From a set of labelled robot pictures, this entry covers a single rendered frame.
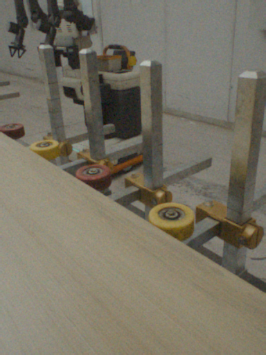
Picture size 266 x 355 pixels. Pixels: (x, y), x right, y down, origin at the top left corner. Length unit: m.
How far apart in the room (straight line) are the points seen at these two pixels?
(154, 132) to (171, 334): 0.48
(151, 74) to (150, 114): 0.09
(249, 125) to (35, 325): 0.44
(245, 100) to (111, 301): 0.38
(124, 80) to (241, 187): 2.13
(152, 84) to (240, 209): 0.32
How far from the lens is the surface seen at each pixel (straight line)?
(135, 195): 0.85
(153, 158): 0.79
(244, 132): 0.61
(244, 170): 0.63
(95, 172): 0.76
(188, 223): 0.57
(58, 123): 1.20
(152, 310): 0.43
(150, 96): 0.75
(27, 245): 0.57
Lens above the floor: 1.22
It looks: 26 degrees down
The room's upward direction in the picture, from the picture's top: 3 degrees counter-clockwise
